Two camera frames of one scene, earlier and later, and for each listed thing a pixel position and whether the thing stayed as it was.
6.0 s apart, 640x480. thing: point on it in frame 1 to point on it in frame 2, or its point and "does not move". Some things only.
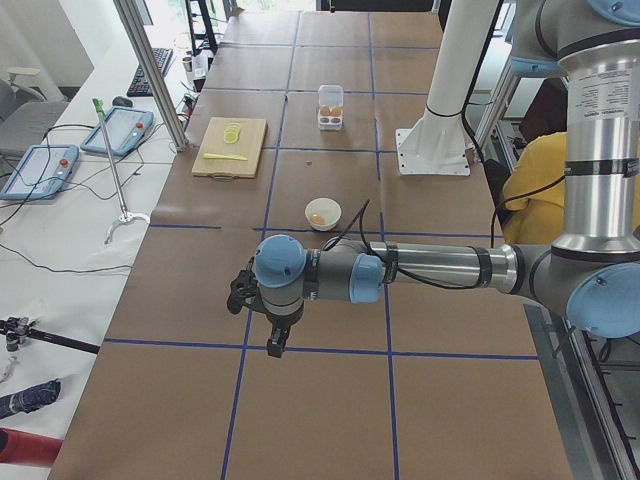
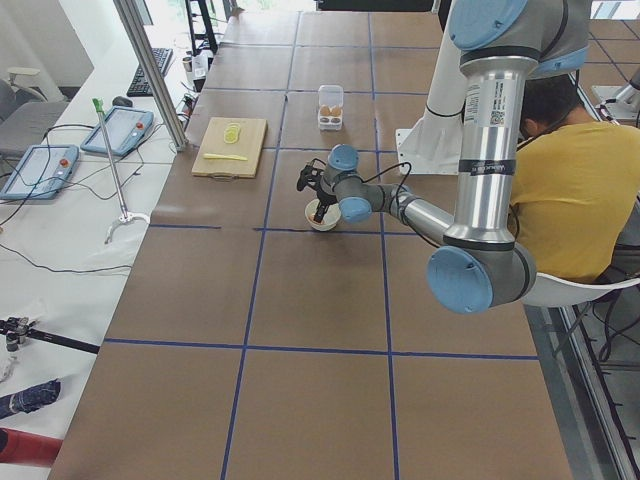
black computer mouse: [122, 101] does not move
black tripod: [17, 329] does not move
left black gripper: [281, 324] to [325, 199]
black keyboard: [139, 86] does not move
